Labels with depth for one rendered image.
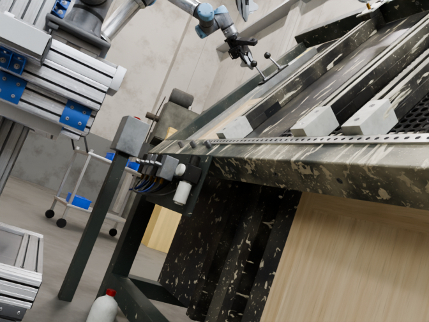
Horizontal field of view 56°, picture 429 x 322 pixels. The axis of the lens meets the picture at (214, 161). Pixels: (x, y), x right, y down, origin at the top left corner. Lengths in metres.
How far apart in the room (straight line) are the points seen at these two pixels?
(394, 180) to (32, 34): 1.10
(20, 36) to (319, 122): 0.94
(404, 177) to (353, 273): 0.39
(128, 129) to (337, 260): 1.22
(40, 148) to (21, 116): 8.69
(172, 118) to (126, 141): 6.26
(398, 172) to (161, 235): 4.65
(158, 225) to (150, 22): 6.95
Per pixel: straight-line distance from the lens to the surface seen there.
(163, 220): 5.33
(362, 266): 1.16
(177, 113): 8.28
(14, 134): 1.73
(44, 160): 10.29
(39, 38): 1.41
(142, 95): 10.69
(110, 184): 2.03
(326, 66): 1.94
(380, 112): 1.10
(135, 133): 2.03
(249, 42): 2.16
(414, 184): 0.87
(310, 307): 1.25
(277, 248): 1.44
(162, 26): 11.26
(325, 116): 1.25
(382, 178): 0.91
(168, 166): 1.58
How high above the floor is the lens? 0.58
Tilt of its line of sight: 8 degrees up
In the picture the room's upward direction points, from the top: 20 degrees clockwise
